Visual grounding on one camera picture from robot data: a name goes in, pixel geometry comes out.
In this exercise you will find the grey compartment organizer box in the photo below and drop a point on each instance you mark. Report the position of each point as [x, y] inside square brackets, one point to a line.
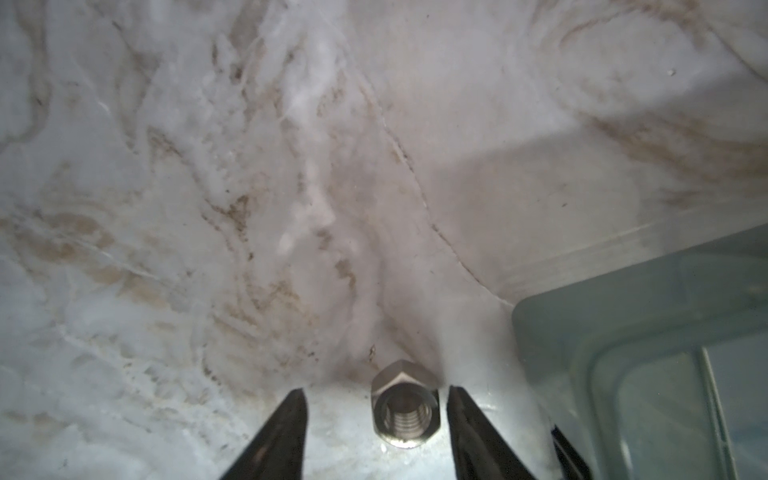
[658, 370]

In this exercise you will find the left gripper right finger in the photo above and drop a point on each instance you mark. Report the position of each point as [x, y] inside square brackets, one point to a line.
[479, 451]

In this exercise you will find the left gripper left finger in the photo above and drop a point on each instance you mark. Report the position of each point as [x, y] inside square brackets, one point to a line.
[277, 450]

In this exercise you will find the silver hex nut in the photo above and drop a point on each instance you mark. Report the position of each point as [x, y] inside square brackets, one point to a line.
[405, 404]

